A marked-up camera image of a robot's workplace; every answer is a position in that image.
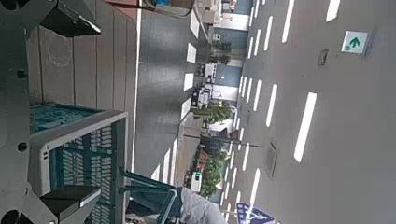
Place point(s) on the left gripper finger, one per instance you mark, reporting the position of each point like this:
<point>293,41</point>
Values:
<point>70,200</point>
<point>73,21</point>

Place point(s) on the teal plastic crate grey rim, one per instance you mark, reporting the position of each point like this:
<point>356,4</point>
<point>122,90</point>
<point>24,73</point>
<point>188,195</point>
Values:
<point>93,146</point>

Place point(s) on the blue plastic parts box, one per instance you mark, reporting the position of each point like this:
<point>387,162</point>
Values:
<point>160,2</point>

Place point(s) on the person in grey shirt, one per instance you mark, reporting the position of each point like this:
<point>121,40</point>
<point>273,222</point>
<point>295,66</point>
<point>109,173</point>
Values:
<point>200,210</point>

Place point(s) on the row of green bushes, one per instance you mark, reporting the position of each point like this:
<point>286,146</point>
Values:
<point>213,174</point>

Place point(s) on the white black miniature car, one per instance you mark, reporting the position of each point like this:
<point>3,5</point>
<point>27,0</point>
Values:
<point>202,96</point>

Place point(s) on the thin sign pole with base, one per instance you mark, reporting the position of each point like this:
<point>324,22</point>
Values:
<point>224,141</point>

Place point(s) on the green potted plant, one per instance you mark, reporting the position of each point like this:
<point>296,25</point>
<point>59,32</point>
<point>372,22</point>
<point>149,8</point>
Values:
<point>216,113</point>

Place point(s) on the blue pedestrian traffic sign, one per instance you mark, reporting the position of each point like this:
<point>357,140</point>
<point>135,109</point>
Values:
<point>252,214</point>

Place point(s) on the white ceiling light strip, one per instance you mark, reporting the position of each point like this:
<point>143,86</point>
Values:
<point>305,127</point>
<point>333,9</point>
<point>271,105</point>
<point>288,20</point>
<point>268,33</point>

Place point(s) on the large ceiling vent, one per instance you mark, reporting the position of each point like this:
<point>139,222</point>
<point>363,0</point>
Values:
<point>271,160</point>

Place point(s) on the small ceiling vent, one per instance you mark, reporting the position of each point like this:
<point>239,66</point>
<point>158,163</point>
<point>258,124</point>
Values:
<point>323,57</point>

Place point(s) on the green exit arrow sign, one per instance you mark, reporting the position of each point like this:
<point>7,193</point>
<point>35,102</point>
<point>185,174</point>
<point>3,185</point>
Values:
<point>355,43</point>

